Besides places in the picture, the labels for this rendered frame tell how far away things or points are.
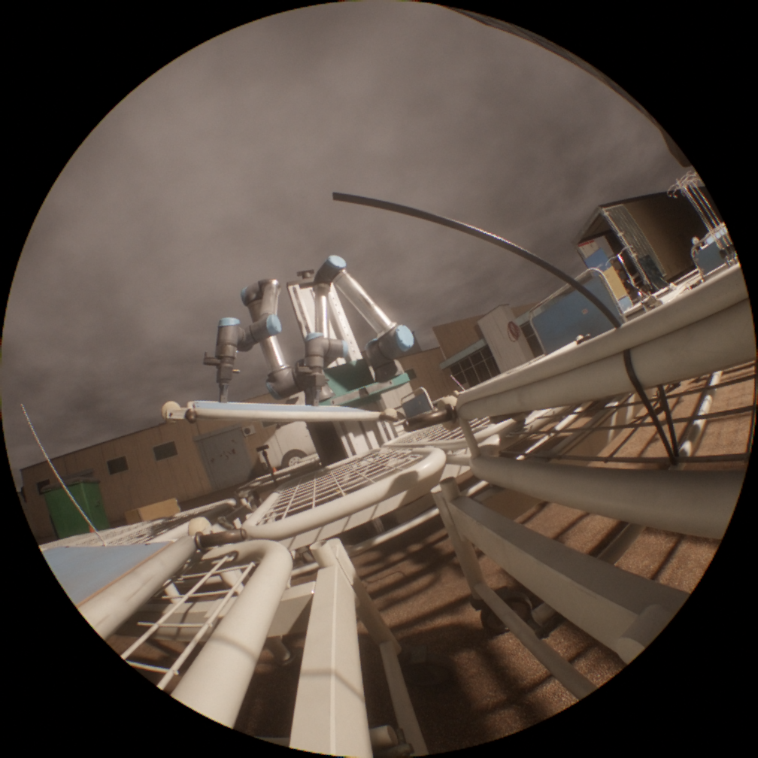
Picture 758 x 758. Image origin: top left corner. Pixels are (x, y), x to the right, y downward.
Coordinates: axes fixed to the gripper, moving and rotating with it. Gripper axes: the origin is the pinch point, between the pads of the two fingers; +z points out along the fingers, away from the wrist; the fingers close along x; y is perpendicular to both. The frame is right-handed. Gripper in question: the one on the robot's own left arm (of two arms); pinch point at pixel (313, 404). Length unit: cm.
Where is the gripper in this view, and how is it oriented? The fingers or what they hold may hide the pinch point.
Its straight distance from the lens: 124.9
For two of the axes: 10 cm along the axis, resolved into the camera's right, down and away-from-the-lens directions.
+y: 7.5, 0.8, 6.6
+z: 0.4, 9.9, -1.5
